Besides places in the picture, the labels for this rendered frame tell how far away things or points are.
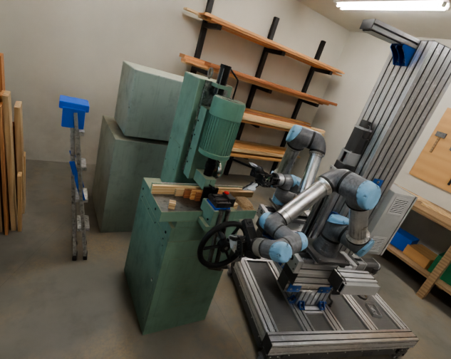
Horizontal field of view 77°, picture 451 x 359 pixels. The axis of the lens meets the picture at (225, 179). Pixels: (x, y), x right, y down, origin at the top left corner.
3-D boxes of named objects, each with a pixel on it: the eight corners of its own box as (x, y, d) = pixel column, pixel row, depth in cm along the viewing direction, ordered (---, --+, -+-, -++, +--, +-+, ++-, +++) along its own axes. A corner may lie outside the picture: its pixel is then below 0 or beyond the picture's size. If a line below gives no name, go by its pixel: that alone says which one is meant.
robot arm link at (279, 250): (296, 260, 105) (279, 267, 100) (275, 254, 114) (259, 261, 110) (293, 239, 105) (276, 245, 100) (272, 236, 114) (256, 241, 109)
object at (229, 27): (158, 186, 357) (209, -32, 271) (147, 167, 399) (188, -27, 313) (303, 191, 507) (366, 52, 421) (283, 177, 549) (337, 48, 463)
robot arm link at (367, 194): (352, 232, 163) (353, 165, 126) (375, 248, 152) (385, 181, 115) (338, 245, 160) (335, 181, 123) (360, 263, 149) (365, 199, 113)
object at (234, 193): (174, 196, 155) (176, 189, 153) (173, 194, 156) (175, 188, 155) (251, 197, 184) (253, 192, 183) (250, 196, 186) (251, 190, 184)
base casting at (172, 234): (167, 242, 147) (170, 228, 143) (140, 189, 190) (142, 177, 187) (236, 236, 171) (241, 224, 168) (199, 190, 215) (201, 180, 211)
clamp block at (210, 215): (208, 226, 142) (213, 211, 139) (197, 211, 153) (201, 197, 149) (232, 225, 150) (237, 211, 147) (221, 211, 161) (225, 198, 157)
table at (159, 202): (164, 233, 131) (167, 223, 129) (147, 200, 154) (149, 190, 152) (263, 228, 164) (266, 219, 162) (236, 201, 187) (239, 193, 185)
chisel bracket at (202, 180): (201, 192, 157) (205, 179, 154) (192, 181, 168) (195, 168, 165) (213, 192, 161) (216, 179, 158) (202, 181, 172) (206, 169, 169)
